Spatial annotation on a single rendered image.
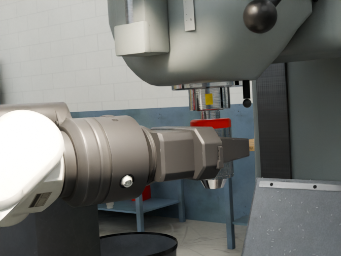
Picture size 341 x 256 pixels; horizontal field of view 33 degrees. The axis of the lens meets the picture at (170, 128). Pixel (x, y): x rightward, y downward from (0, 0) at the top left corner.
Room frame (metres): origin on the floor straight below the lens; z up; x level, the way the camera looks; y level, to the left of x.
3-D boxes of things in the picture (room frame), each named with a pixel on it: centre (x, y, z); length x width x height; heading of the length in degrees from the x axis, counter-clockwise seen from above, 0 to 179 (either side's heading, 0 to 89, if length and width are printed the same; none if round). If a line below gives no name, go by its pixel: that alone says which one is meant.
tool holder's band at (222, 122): (0.65, -0.05, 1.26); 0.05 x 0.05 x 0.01
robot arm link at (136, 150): (0.60, 0.03, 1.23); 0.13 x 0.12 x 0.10; 32
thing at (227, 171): (0.65, -0.05, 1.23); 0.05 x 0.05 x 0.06
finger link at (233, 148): (0.63, -0.06, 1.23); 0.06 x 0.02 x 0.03; 122
